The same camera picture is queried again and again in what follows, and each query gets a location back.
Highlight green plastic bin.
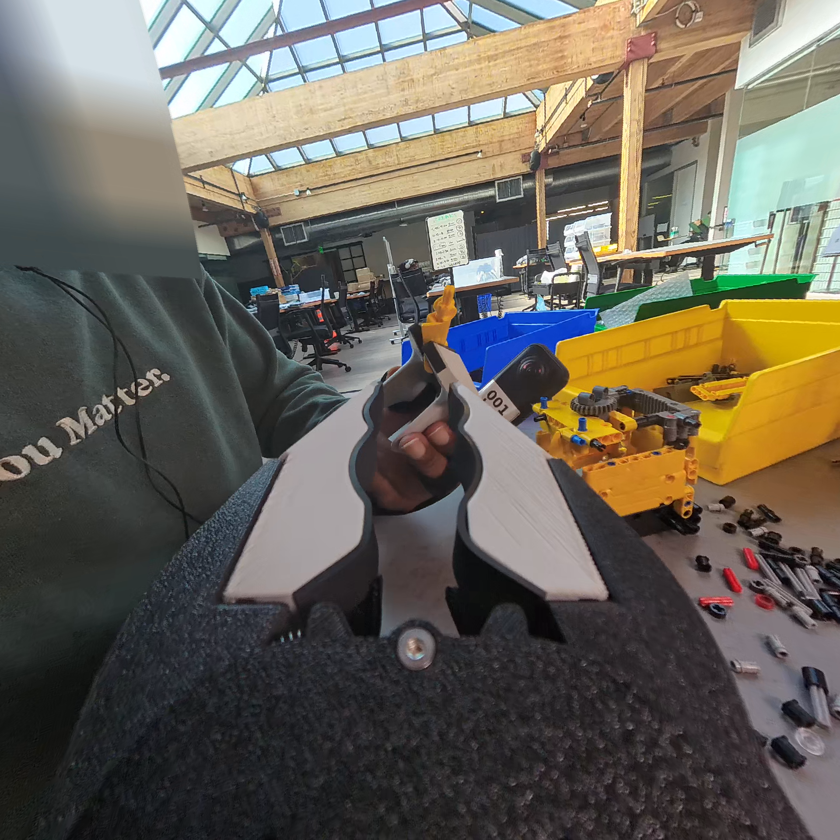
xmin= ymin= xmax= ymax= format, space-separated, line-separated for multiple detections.
xmin=583 ymin=272 xmax=818 ymax=315

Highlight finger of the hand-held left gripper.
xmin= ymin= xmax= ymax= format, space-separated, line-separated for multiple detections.
xmin=425 ymin=343 xmax=479 ymax=396
xmin=402 ymin=322 xmax=439 ymax=398

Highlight person's left forearm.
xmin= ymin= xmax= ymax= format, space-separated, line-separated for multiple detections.
xmin=259 ymin=341 xmax=350 ymax=460

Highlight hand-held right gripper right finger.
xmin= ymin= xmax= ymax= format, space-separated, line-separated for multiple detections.
xmin=448 ymin=385 xmax=610 ymax=635

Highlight black office chair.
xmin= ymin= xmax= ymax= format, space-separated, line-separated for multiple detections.
xmin=572 ymin=230 xmax=652 ymax=304
xmin=282 ymin=303 xmax=353 ymax=375
xmin=388 ymin=262 xmax=434 ymax=345
xmin=525 ymin=241 xmax=586 ymax=311

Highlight long wooden top desk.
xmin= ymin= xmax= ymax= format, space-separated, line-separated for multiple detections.
xmin=609 ymin=231 xmax=777 ymax=284

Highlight yellow plastic bin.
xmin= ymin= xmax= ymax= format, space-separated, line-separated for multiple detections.
xmin=554 ymin=298 xmax=840 ymax=488

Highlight yellow lego vehicle model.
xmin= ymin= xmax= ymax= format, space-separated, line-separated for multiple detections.
xmin=530 ymin=384 xmax=704 ymax=536

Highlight grey ventilation duct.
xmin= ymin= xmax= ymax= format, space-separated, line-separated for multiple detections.
xmin=226 ymin=164 xmax=673 ymax=253

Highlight green storage bin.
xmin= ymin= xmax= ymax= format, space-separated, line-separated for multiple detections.
xmin=597 ymin=271 xmax=698 ymax=330

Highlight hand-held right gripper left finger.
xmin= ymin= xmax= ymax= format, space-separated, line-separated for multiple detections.
xmin=222 ymin=385 xmax=386 ymax=635

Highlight blue plastic bin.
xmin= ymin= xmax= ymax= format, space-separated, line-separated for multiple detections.
xmin=400 ymin=307 xmax=599 ymax=389

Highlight person's left hand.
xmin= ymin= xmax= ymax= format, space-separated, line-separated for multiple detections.
xmin=366 ymin=420 xmax=460 ymax=516

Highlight wooden support post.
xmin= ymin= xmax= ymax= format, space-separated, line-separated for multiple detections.
xmin=616 ymin=33 xmax=657 ymax=271
xmin=533 ymin=164 xmax=551 ymax=252

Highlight scattered small lego pieces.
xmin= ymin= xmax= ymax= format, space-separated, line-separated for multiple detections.
xmin=694 ymin=493 xmax=840 ymax=770

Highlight white notice board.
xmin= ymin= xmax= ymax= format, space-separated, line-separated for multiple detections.
xmin=424 ymin=209 xmax=469 ymax=273

